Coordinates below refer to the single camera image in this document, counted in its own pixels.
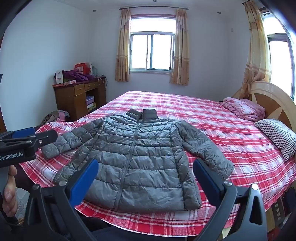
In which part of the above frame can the person's left hand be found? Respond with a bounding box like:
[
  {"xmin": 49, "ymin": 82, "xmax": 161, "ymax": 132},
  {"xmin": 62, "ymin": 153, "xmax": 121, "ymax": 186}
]
[{"xmin": 1, "ymin": 166, "xmax": 18, "ymax": 218}]

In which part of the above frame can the red cardboard box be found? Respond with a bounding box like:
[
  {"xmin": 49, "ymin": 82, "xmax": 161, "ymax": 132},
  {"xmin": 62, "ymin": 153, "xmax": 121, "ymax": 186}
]
[{"xmin": 74, "ymin": 62, "xmax": 92, "ymax": 75}]

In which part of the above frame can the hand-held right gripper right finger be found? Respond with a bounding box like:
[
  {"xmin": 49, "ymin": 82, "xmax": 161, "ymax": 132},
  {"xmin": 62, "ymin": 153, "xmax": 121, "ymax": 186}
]
[{"xmin": 192, "ymin": 158, "xmax": 269, "ymax": 241}]

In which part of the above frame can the striped pillow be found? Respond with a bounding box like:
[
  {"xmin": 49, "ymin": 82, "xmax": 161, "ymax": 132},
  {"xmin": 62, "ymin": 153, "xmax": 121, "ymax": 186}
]
[{"xmin": 254, "ymin": 119, "xmax": 296, "ymax": 163}]

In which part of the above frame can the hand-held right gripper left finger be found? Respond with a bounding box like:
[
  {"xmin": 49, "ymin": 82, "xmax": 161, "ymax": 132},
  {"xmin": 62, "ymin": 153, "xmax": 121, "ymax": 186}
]
[{"xmin": 24, "ymin": 159, "xmax": 99, "ymax": 241}]

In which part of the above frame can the grey puffer jacket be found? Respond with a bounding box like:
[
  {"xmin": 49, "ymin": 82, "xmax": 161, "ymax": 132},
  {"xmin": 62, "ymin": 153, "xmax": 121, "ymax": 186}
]
[{"xmin": 41, "ymin": 108, "xmax": 235, "ymax": 212}]

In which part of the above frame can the pile of clothes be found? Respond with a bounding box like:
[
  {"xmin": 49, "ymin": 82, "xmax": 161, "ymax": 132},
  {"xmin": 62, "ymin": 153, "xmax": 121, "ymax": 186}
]
[{"xmin": 40, "ymin": 110, "xmax": 70, "ymax": 127}]

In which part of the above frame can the thin cable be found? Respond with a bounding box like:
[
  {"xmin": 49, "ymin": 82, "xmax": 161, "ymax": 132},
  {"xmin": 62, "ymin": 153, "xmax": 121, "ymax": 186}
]
[{"xmin": 97, "ymin": 75, "xmax": 108, "ymax": 88}]

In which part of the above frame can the bed with red plaid sheet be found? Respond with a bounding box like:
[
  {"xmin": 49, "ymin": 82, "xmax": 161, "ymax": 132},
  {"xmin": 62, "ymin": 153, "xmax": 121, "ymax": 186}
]
[{"xmin": 18, "ymin": 90, "xmax": 296, "ymax": 237}]

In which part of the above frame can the long beige patterned curtain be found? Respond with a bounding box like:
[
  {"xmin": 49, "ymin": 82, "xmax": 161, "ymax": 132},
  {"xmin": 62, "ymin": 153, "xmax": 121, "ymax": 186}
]
[{"xmin": 238, "ymin": 1, "xmax": 271, "ymax": 100}]

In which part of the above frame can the dark curtain rod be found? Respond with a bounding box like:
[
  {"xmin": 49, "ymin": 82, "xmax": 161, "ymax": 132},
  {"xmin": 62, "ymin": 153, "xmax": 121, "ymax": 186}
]
[{"xmin": 119, "ymin": 6, "xmax": 187, "ymax": 11}]

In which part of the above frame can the sliding window with grey frame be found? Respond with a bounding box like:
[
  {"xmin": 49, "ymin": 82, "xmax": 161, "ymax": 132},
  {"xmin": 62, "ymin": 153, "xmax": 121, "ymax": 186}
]
[{"xmin": 129, "ymin": 14, "xmax": 177, "ymax": 73}]

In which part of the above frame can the window beside headboard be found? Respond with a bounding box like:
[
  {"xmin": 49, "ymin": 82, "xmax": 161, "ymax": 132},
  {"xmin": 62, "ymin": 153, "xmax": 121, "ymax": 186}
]
[{"xmin": 259, "ymin": 7, "xmax": 295, "ymax": 100}]

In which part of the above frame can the folded pink quilt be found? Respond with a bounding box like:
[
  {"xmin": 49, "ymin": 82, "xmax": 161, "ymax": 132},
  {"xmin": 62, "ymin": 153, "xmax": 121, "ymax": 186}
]
[{"xmin": 222, "ymin": 97, "xmax": 266, "ymax": 122}]

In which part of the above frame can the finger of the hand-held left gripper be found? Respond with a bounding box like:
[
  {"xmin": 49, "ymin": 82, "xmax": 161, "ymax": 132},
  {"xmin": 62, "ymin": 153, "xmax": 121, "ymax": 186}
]
[
  {"xmin": 0, "ymin": 127, "xmax": 36, "ymax": 142},
  {"xmin": 0, "ymin": 129, "xmax": 58, "ymax": 152}
]

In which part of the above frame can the stack of boxes in desk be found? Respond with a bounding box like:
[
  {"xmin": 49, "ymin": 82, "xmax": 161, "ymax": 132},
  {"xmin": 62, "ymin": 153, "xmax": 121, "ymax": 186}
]
[{"xmin": 86, "ymin": 95, "xmax": 96, "ymax": 113}]

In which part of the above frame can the wooden headboard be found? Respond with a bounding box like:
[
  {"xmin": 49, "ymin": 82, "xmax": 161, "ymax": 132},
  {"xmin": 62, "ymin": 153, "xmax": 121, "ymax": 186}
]
[{"xmin": 232, "ymin": 81, "xmax": 296, "ymax": 132}]

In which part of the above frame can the wooden bedside cabinet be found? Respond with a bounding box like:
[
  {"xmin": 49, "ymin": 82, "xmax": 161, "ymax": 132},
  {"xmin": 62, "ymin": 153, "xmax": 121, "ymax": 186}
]
[{"xmin": 53, "ymin": 76, "xmax": 107, "ymax": 121}]

